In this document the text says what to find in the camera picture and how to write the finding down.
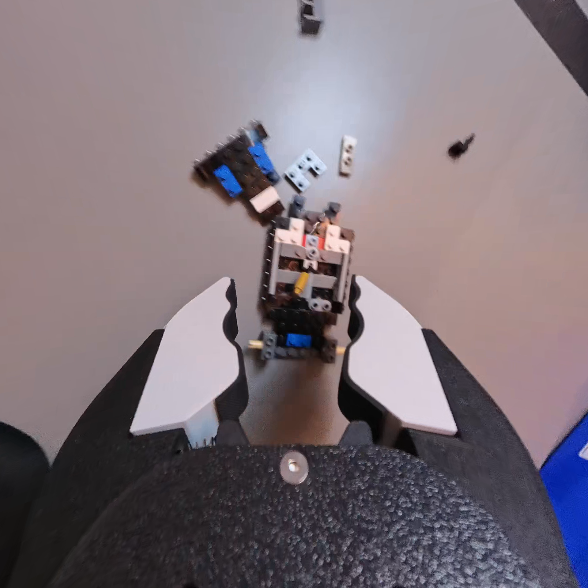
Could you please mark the lego car model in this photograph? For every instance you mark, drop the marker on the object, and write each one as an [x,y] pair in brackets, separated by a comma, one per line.
[308,276]

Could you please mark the blue plastic bin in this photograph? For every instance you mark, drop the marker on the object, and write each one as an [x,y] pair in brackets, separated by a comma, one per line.
[568,514]

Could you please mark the small grey lego plate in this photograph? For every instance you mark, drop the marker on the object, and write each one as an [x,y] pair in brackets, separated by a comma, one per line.
[348,154]

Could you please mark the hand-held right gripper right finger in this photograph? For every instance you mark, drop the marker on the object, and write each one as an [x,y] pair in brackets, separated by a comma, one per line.
[395,367]

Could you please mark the black rough rounded object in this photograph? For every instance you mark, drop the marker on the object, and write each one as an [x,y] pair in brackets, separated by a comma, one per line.
[20,487]

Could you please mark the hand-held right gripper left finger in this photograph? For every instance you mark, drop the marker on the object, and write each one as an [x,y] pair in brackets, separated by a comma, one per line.
[188,367]

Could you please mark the small dark grey lego piece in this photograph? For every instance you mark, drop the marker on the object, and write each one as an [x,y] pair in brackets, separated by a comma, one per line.
[310,16]

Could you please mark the black blue lego subassembly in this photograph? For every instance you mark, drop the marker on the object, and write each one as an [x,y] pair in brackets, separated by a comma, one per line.
[241,170]

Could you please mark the small black lego piece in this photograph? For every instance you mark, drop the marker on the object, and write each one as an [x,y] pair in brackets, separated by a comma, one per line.
[461,145]

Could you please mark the light grey lego bracket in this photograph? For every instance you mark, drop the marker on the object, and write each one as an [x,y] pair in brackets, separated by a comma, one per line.
[301,173]

